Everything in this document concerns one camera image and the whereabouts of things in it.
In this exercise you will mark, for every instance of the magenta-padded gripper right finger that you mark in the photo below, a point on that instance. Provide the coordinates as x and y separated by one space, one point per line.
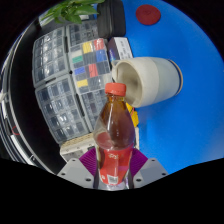
150 171

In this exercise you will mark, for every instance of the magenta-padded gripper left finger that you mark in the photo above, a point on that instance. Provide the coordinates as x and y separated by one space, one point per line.
75 171

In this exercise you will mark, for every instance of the red-capped clear drink bottle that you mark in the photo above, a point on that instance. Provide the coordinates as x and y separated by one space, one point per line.
115 133

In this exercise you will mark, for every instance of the yellow multimeter with leads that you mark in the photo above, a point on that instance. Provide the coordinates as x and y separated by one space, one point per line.
133 115

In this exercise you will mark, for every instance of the grey and white mug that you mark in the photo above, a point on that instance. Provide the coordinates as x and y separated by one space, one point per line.
153 80

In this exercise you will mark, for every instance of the clear compartment box, coloured parts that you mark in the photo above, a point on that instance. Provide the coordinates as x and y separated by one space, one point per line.
90 66

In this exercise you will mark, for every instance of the small dark printed box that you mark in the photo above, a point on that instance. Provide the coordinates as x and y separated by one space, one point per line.
120 49

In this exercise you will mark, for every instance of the green potted plant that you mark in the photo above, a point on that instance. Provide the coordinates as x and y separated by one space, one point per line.
71 11

